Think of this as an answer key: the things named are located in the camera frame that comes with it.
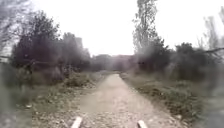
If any building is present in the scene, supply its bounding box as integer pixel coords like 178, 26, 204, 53
91, 53, 136, 72

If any grey gravel dirt path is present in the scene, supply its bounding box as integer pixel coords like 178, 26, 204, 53
68, 73, 183, 128

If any weedy grass verge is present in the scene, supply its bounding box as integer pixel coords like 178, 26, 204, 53
0, 68, 113, 128
119, 71, 224, 128

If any row of dark trees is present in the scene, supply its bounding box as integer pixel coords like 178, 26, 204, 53
134, 36, 224, 81
0, 9, 93, 84

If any tall thin tree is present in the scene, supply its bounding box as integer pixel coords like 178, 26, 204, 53
132, 0, 159, 56

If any robot's own part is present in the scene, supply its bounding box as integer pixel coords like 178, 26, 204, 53
136, 119, 148, 128
70, 116, 83, 128

